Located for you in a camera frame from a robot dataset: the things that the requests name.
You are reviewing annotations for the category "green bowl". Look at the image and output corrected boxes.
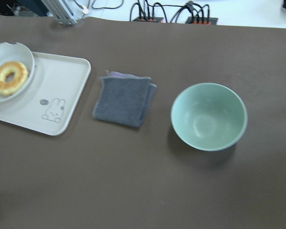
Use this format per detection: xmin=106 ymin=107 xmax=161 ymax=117
xmin=171 ymin=83 xmax=248 ymax=151

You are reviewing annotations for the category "aluminium frame post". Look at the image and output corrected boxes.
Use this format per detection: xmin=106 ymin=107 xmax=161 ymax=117
xmin=42 ymin=0 xmax=89 ymax=26

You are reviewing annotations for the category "cream tray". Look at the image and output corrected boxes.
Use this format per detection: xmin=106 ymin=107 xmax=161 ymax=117
xmin=0 ymin=52 xmax=91 ymax=135

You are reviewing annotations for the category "donut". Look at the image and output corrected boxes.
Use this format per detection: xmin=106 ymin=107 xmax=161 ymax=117
xmin=0 ymin=61 xmax=29 ymax=96

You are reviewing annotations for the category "white plate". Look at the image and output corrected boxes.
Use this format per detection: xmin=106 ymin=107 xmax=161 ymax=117
xmin=0 ymin=42 xmax=35 ymax=103

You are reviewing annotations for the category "grey folded cloth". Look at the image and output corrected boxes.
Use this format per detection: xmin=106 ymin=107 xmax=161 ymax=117
xmin=92 ymin=72 xmax=157 ymax=127

